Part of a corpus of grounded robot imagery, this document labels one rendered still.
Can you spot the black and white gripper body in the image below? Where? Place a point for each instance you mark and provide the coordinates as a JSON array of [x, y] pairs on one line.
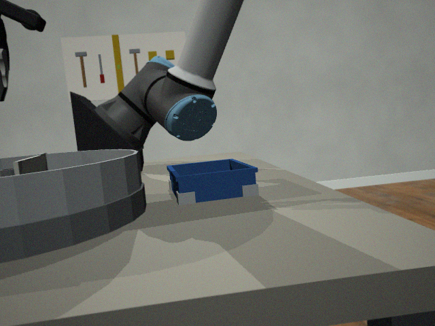
[[3, 36]]

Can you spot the blue crate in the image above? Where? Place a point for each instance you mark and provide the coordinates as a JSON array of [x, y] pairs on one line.
[[212, 180]]

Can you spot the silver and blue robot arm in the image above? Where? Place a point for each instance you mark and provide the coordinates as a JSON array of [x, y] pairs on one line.
[[182, 103]]

